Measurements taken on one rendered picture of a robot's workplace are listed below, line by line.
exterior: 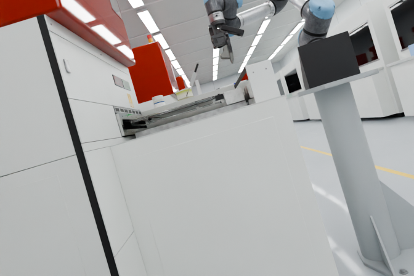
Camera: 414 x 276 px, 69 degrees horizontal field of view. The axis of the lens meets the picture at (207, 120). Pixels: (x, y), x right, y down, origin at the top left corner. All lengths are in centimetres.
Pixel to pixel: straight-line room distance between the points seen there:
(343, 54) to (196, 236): 96
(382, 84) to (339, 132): 447
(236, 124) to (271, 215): 33
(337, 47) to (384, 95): 446
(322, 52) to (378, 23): 455
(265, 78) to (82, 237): 77
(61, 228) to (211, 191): 46
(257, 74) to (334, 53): 44
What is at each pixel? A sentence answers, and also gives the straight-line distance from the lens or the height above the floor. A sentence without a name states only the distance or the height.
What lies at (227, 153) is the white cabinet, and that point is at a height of 68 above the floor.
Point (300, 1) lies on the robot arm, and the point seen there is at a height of 125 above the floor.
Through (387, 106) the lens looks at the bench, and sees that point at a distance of 589.
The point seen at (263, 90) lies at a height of 86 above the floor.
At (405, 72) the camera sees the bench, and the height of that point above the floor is 71.
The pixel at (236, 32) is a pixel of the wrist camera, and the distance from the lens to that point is 154.
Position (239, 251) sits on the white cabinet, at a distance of 111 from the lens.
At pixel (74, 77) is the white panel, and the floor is 105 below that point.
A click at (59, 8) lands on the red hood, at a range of 98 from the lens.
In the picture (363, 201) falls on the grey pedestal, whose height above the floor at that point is 28.
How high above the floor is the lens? 80
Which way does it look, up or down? 1 degrees up
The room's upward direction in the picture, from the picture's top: 16 degrees counter-clockwise
